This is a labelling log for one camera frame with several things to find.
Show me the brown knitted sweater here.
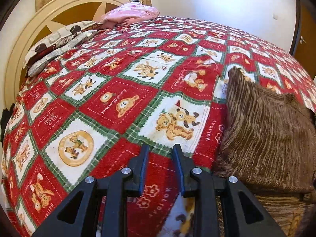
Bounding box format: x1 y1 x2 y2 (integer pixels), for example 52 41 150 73
212 68 315 236

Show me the grey pillow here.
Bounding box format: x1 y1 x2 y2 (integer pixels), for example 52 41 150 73
26 30 98 77

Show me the red patchwork bear blanket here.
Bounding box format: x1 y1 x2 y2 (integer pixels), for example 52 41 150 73
1 16 315 236

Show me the brown wooden door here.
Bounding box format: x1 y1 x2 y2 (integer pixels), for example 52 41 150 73
289 0 315 71

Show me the patterned beige pillow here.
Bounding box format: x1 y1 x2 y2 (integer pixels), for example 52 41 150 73
24 20 102 67

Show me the pink pillow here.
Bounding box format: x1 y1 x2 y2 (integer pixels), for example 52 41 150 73
99 2 160 29

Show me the cream wooden headboard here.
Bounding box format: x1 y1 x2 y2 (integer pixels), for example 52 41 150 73
1 0 131 109

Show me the silver door handle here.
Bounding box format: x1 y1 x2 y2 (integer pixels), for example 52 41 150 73
299 36 306 44

